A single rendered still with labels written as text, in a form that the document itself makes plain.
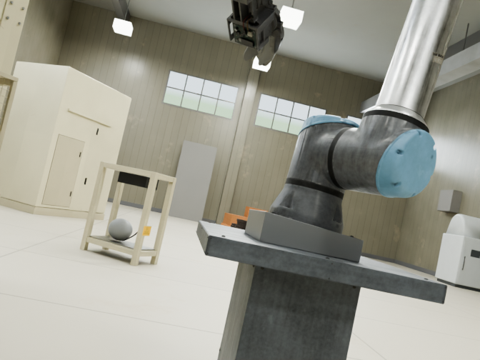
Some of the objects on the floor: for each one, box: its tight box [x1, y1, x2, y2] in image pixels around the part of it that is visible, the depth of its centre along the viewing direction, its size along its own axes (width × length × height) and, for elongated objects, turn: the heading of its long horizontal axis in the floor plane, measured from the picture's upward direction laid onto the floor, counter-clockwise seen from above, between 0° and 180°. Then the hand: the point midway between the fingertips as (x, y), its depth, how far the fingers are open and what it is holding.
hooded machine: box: [435, 214, 480, 292], centre depth 995 cm, size 80×68×157 cm
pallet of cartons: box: [221, 206, 268, 227], centre depth 1234 cm, size 131×100×73 cm
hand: (266, 58), depth 99 cm, fingers closed
